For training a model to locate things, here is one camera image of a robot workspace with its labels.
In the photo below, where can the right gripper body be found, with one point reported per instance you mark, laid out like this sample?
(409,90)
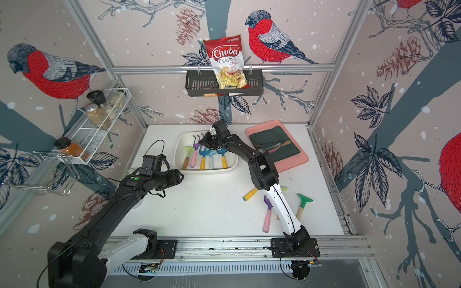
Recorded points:
(212,142)

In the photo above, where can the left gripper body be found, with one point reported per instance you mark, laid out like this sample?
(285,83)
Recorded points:
(166,179)

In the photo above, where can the light blue rake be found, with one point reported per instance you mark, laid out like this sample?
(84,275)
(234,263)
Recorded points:
(211,159)

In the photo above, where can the blue claw rake yellow handle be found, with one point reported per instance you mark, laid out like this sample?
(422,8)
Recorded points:
(222,152)

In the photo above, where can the purple rake pink handle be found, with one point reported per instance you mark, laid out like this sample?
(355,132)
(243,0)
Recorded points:
(196,147)
(267,221)

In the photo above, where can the green rake wooden handle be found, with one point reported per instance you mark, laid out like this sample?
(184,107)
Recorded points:
(189,150)

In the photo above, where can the teal rake yellow handle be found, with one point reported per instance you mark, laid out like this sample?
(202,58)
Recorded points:
(250,194)

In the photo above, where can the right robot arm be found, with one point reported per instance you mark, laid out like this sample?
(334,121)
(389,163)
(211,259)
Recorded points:
(265,178)

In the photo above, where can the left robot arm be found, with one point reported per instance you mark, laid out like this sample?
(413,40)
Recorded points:
(75,263)

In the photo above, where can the white storage box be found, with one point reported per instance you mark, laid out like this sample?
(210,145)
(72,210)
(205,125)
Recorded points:
(187,139)

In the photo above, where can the dark green cloth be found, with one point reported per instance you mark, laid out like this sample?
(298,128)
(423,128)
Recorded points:
(276,134)

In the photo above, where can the pink tray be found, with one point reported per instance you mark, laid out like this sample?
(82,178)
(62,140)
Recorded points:
(286,164)

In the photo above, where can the Chuba cassava chips bag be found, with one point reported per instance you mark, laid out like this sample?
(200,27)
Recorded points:
(226,59)

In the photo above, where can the silver lid spice jar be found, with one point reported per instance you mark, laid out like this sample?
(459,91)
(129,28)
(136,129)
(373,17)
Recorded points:
(97,116)

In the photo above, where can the clear spice jar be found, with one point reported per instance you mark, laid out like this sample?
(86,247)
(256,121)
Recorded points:
(118,100)

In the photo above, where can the orange spice jar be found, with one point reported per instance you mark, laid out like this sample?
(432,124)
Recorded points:
(71,148)

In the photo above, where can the black lid spice jar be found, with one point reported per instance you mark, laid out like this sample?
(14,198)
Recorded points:
(97,97)

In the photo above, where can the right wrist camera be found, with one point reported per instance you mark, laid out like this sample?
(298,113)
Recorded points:
(221,129)

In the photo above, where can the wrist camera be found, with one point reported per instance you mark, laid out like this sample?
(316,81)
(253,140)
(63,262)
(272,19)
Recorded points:
(152,165)
(221,129)

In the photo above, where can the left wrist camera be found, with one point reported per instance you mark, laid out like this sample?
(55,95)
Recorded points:
(152,165)

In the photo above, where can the black wall basket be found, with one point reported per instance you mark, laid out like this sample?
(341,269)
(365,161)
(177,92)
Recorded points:
(200,83)

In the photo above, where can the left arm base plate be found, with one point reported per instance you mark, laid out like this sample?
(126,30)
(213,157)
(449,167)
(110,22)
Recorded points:
(160,249)

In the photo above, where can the white wire spice rack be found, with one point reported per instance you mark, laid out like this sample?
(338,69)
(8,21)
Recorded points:
(89,137)

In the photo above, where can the wire cup holder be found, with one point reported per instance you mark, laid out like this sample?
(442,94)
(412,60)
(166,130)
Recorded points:
(40,173)

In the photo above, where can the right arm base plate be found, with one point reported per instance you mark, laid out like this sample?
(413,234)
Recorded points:
(279,249)

